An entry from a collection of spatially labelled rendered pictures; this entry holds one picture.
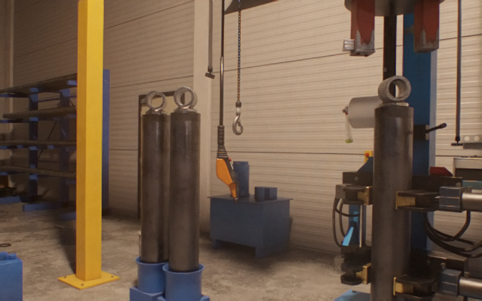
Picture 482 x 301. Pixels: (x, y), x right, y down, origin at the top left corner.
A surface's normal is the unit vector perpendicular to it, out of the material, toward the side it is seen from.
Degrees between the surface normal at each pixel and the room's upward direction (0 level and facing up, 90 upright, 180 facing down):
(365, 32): 90
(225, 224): 90
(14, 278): 90
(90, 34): 90
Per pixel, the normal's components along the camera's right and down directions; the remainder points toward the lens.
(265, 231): 0.77, 0.02
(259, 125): -0.64, 0.00
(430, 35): 0.05, 0.02
